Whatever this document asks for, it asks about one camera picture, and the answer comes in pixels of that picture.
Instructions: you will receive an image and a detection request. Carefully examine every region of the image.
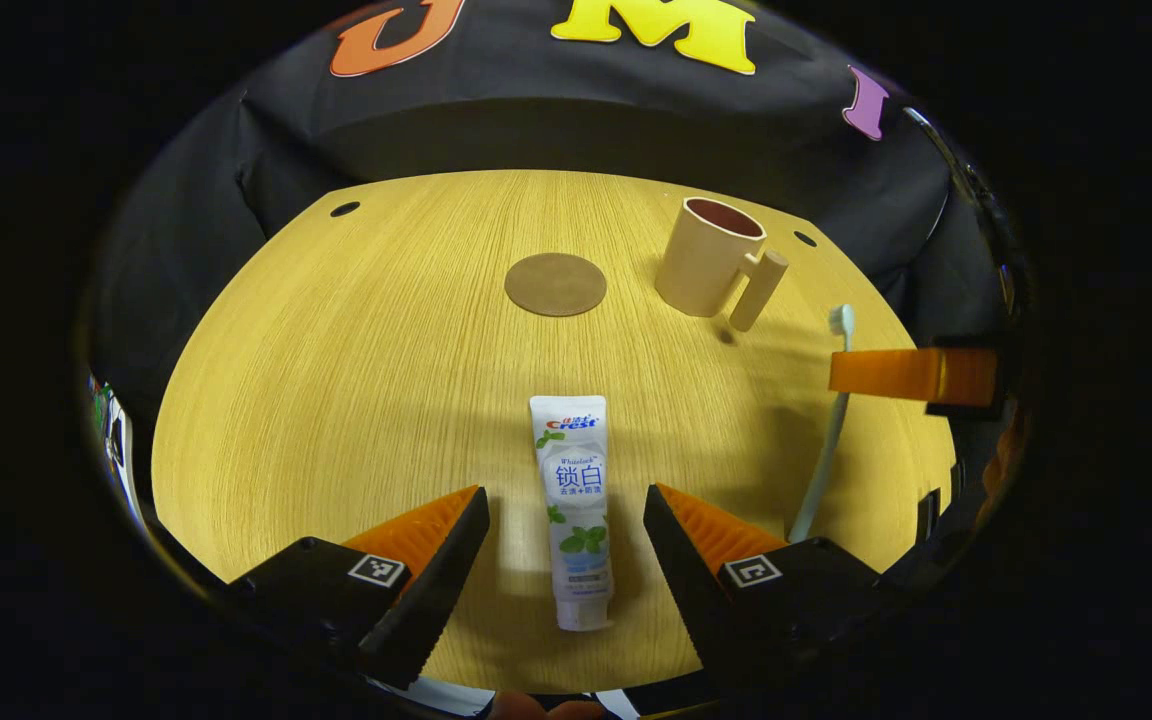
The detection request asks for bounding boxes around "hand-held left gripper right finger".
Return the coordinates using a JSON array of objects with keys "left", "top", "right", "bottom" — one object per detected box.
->
[{"left": 642, "top": 482, "right": 887, "bottom": 703}]

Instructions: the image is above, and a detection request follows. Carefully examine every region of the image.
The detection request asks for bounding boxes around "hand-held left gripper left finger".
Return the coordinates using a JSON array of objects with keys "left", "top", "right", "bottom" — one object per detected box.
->
[{"left": 224, "top": 485, "right": 493, "bottom": 693}]

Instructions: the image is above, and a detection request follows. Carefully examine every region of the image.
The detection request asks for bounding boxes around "pale green toothbrush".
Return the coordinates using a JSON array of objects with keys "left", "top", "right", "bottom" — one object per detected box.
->
[{"left": 788, "top": 304, "right": 857, "bottom": 546}]

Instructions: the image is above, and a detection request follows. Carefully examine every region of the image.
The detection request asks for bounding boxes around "white toothpaste tube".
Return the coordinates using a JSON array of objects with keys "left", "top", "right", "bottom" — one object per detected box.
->
[{"left": 529, "top": 395, "right": 615, "bottom": 633}]

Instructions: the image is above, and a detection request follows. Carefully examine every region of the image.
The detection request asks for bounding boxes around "beige cup with handle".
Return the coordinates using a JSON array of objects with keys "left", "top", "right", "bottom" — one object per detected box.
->
[{"left": 654, "top": 197, "right": 790, "bottom": 333}]

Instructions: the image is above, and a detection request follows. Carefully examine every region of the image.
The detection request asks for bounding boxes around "round brown coaster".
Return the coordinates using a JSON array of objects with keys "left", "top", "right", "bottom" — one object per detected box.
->
[{"left": 504, "top": 252, "right": 608, "bottom": 318}]

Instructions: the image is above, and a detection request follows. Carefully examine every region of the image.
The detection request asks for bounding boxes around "black backdrop cloth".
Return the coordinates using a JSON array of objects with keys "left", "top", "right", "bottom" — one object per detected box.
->
[{"left": 86, "top": 0, "right": 1027, "bottom": 521}]

